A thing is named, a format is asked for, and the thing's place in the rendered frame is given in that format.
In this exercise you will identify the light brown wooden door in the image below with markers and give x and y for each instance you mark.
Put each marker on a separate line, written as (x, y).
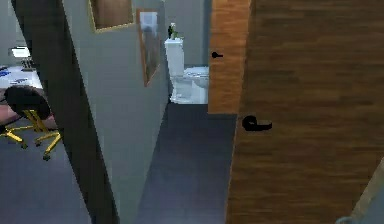
(226, 60)

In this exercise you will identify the black yellow office chair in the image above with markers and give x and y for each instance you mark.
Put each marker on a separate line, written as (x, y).
(28, 110)

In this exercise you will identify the white toilet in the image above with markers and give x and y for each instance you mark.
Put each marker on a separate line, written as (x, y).
(181, 71)

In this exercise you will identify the white laptop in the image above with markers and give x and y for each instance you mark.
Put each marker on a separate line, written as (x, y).
(22, 57)

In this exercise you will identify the brown framed wall picture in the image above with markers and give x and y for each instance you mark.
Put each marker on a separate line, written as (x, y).
(111, 13)

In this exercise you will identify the white desk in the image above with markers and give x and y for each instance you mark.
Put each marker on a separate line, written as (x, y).
(16, 78)

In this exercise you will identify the small green house plant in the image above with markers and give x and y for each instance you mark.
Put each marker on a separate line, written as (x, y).
(172, 31)

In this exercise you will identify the large brown wooden door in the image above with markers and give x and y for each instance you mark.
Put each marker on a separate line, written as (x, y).
(313, 110)

